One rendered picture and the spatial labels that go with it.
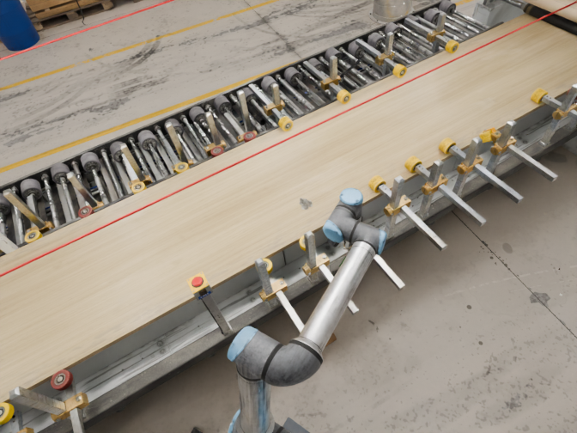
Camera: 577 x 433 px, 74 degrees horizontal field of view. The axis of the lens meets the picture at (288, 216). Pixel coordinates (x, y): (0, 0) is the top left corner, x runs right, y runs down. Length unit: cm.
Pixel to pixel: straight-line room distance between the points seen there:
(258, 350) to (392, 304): 174
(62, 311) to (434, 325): 218
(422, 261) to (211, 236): 161
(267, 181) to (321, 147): 41
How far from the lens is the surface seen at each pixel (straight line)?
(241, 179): 227
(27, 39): 684
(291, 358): 116
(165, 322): 212
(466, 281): 300
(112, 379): 224
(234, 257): 195
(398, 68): 291
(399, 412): 260
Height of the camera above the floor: 253
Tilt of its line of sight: 53 degrees down
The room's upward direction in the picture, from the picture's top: 9 degrees counter-clockwise
